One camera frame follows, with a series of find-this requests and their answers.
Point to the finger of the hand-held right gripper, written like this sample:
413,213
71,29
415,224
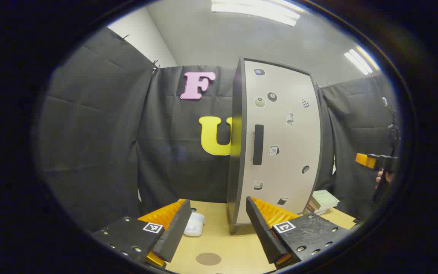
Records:
365,160

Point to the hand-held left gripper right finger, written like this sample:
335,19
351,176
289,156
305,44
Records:
264,236

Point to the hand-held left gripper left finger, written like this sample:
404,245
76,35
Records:
173,236

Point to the round brown coaster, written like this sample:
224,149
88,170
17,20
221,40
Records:
208,259

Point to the dark grey cabinet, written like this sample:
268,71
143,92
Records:
236,152

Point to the pale green book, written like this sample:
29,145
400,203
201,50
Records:
324,198

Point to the ceiling light panel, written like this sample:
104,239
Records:
360,61
257,9

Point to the black backdrop cloth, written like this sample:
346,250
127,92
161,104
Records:
89,133

